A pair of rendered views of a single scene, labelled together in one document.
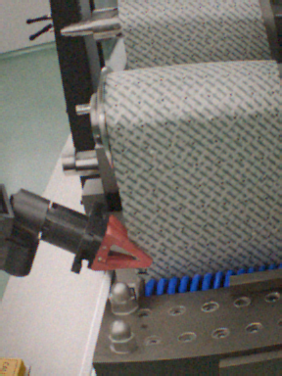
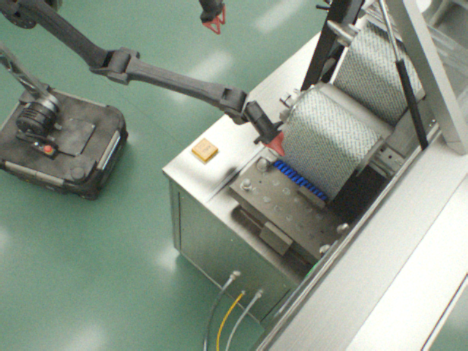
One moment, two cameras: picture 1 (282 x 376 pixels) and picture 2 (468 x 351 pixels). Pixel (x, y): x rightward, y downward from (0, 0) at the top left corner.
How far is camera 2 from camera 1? 69 cm
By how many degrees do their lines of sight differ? 39
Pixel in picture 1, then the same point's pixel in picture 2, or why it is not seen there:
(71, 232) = (262, 131)
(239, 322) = (287, 209)
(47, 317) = (248, 127)
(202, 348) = (266, 210)
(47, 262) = (272, 94)
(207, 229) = (306, 164)
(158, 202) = (295, 145)
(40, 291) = not seen: hidden behind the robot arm
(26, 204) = (251, 111)
